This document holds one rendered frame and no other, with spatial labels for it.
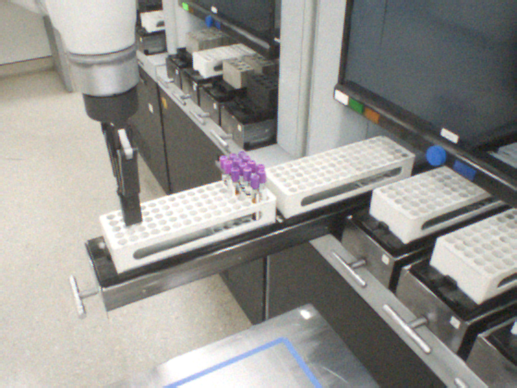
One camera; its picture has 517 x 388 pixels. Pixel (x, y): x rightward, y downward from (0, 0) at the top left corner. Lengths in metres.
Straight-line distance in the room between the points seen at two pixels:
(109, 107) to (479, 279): 0.57
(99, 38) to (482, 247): 0.63
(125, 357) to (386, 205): 1.12
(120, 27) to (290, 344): 0.46
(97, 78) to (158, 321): 1.28
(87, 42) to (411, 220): 0.56
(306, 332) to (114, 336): 1.18
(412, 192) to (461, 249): 0.15
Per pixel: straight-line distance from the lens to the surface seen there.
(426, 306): 0.83
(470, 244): 0.83
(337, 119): 1.03
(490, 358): 0.78
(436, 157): 0.79
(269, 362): 0.66
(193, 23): 1.75
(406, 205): 0.88
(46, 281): 2.07
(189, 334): 1.75
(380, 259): 0.87
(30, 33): 4.28
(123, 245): 0.79
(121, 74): 0.65
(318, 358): 0.67
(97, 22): 0.62
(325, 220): 0.92
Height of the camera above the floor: 1.36
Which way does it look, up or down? 36 degrees down
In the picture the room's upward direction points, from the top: 3 degrees counter-clockwise
